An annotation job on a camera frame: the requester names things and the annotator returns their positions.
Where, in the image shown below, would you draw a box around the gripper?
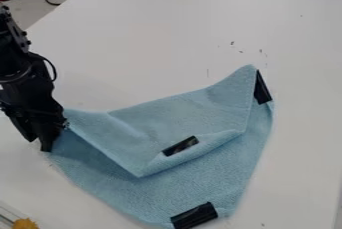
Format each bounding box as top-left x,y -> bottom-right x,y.
0,95 -> 70,153

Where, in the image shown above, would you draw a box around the light blue cloth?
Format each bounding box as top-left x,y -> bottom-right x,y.
46,64 -> 276,229

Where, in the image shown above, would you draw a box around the yellow toy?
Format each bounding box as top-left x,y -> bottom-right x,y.
9,217 -> 42,229

